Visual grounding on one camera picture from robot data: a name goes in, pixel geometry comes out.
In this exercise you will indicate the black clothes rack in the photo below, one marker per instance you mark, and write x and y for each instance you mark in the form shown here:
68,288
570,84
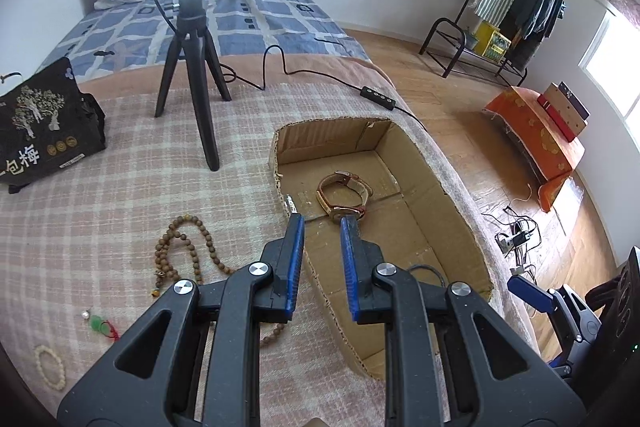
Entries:
450,43

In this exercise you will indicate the red strap wristwatch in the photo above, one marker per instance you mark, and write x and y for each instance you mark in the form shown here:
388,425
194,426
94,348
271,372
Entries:
343,194

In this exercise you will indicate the books on orange box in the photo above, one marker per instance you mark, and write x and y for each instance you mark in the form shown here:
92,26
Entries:
565,109

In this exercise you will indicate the dark thin bangle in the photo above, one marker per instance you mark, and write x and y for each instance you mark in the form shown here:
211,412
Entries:
429,268

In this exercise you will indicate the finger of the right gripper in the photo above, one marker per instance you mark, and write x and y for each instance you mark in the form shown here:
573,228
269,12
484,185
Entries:
530,293

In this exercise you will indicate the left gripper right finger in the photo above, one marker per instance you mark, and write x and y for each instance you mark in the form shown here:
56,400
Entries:
450,359

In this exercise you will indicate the orange cloth covered box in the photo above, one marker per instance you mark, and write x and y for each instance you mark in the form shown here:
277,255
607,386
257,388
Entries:
554,157

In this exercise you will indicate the black snack bag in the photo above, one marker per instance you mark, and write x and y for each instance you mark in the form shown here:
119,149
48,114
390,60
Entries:
48,125

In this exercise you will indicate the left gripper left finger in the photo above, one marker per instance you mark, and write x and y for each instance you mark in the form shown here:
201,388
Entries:
192,358

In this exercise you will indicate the yellow box on rack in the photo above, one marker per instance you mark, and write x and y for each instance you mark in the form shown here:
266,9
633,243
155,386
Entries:
491,43

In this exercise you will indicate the black tripod stand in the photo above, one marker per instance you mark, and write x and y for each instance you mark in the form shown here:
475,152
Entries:
193,40

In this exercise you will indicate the blue patterned bed sheet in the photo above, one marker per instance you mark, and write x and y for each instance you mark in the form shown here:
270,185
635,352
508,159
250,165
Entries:
134,35

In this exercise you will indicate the dark hanging clothes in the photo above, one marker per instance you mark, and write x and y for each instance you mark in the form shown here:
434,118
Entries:
526,24

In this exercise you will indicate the brown cardboard box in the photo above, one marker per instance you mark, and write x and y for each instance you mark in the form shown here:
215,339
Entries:
410,215

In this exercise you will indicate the green jade red cord pendant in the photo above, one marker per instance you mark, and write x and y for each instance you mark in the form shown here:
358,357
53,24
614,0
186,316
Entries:
103,327

